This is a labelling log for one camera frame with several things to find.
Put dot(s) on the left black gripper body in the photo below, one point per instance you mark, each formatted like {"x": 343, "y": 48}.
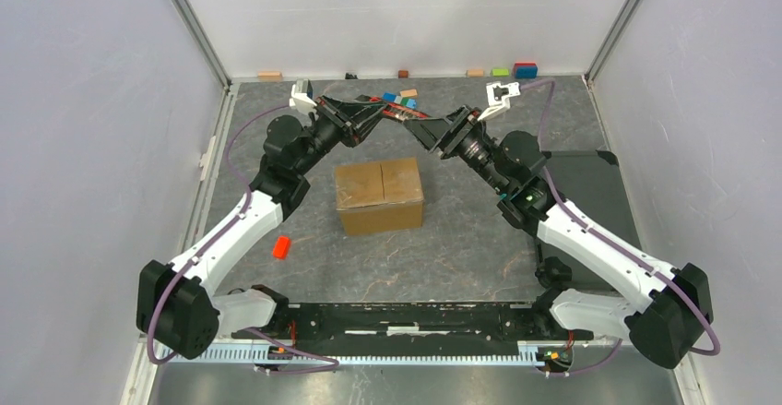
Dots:
{"x": 331, "y": 128}

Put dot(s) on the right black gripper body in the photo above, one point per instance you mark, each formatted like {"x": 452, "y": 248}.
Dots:
{"x": 465, "y": 140}

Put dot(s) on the brown cardboard express box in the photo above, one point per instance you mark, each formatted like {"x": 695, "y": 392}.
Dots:
{"x": 379, "y": 196}

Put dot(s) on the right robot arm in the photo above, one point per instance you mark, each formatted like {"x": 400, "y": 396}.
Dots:
{"x": 664, "y": 311}

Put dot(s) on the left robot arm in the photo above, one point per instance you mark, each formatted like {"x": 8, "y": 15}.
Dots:
{"x": 177, "y": 303}

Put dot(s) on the blue green block stack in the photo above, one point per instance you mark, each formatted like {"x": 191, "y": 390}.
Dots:
{"x": 399, "y": 100}

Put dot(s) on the tan wooden block on stack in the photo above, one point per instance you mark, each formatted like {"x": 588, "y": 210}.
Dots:
{"x": 408, "y": 94}

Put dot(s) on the small red block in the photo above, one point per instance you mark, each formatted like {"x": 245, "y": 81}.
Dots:
{"x": 281, "y": 247}

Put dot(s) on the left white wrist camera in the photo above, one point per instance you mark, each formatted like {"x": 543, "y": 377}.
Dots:
{"x": 301, "y": 96}

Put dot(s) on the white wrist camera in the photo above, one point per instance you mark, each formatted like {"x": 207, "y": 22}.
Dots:
{"x": 498, "y": 98}
{"x": 301, "y": 96}

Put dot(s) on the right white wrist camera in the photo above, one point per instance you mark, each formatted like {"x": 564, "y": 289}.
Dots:
{"x": 498, "y": 98}

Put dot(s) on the tan block at wall left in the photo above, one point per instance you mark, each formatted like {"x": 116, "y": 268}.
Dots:
{"x": 269, "y": 76}

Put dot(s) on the red blue block at wall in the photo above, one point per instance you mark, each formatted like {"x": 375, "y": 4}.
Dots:
{"x": 525, "y": 70}

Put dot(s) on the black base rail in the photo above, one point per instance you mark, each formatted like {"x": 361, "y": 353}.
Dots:
{"x": 415, "y": 329}

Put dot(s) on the white toothed cable duct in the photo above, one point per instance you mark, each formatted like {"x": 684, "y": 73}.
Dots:
{"x": 261, "y": 352}

